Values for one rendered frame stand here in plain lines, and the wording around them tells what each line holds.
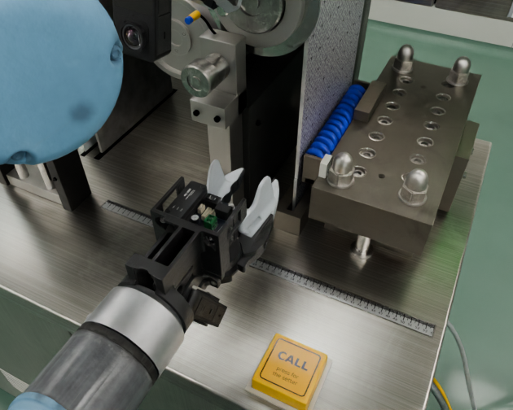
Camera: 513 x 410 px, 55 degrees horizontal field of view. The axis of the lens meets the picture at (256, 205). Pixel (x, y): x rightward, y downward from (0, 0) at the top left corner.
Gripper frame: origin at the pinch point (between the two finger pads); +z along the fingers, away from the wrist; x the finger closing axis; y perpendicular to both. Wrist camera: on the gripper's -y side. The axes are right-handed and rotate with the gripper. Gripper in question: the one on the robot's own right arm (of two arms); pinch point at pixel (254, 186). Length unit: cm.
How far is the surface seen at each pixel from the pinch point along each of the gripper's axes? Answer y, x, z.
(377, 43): -109, 43, 260
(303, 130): -1.7, -0.1, 14.7
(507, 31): -94, -28, 279
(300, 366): -16.6, -11.0, -9.7
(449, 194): -14.4, -21.0, 25.8
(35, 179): -16.8, 41.9, 1.6
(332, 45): 6.7, -0.1, 23.6
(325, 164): -3.7, -4.7, 11.6
